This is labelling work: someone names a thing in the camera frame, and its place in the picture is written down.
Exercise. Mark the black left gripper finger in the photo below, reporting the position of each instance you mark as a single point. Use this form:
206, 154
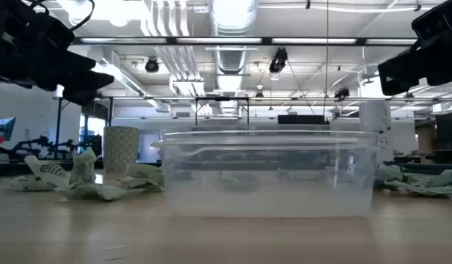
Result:
79, 62
86, 86

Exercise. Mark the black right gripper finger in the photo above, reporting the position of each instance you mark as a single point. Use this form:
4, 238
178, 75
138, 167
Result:
402, 75

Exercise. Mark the green truvia packet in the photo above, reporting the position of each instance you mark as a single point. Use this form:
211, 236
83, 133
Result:
83, 166
141, 185
424, 190
389, 175
94, 192
444, 177
46, 171
145, 170
237, 180
29, 183

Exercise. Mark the white column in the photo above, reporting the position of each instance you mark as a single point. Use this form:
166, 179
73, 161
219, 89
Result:
376, 124

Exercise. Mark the black ceiling spotlight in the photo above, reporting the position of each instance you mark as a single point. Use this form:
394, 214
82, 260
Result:
152, 65
278, 60

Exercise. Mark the brown cardboard box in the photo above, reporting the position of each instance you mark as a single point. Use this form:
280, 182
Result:
426, 139

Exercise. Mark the patterned paper cup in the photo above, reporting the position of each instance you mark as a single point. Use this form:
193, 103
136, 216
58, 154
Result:
120, 148

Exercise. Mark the black background robot rig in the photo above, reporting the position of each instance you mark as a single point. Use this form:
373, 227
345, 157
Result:
46, 144

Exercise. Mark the dark cabinet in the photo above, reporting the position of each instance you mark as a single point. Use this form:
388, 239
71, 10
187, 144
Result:
449, 139

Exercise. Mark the grey horizontal pipe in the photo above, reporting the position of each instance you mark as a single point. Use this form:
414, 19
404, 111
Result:
321, 99

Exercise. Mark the black flat box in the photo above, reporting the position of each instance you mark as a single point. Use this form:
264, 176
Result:
301, 119

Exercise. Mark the clear plastic bin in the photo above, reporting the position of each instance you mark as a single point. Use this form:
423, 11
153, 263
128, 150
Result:
266, 176

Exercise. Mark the black vertical post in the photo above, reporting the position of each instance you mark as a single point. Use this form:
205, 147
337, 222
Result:
58, 128

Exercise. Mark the colourful wall screen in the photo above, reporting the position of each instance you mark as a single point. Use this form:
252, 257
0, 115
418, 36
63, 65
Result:
2, 130

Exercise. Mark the black overhead light rail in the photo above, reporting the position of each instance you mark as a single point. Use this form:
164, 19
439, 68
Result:
171, 40

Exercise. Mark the black stand frame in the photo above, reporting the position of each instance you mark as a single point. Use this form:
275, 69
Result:
221, 98

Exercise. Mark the silver ventilation duct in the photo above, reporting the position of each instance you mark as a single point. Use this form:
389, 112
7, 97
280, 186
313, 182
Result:
231, 22

